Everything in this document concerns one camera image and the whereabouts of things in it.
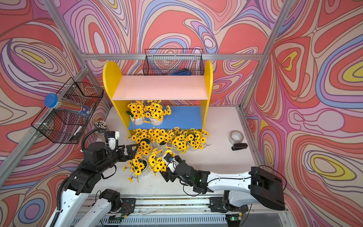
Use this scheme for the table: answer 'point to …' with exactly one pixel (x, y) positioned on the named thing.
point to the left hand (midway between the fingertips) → (133, 146)
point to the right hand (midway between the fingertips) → (165, 166)
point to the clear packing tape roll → (236, 136)
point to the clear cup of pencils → (100, 126)
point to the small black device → (237, 146)
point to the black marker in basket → (75, 134)
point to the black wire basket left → (60, 125)
